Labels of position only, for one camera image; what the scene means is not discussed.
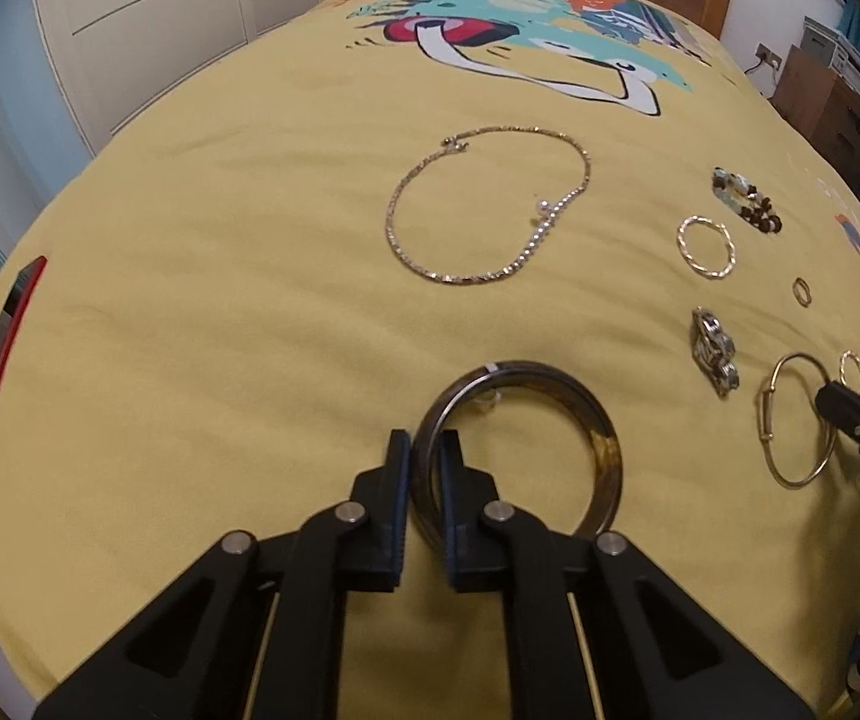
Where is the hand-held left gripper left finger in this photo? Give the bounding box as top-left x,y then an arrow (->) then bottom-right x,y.
31,429 -> 412,720

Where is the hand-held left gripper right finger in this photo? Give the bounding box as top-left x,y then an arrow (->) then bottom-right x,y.
437,429 -> 821,720

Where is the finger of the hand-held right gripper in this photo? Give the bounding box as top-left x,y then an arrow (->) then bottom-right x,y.
814,381 -> 860,445

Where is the silver link bracelet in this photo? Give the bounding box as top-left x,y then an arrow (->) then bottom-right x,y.
691,307 -> 740,400

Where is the dark tortoiseshell bangle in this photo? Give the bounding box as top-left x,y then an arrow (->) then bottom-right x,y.
410,360 -> 626,548

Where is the turquoise and brown beaded bracelet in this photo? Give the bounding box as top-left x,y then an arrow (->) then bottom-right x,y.
711,169 -> 785,236

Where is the twisted silver bangle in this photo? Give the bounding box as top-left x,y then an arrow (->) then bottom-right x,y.
675,215 -> 737,280

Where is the silver chain necklace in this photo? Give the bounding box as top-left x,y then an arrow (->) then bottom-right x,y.
385,127 -> 592,287

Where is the brown wooden nightstand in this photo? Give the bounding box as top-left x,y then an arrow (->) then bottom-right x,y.
771,45 -> 860,173

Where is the yellow printed blanket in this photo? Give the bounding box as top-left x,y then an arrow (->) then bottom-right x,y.
0,0 -> 860,720

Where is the white printer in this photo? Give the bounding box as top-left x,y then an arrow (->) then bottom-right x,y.
801,15 -> 860,87

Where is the phone in red case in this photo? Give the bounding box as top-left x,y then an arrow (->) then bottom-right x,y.
0,255 -> 48,404

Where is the white wardrobe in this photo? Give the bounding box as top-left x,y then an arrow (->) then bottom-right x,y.
0,0 -> 374,160

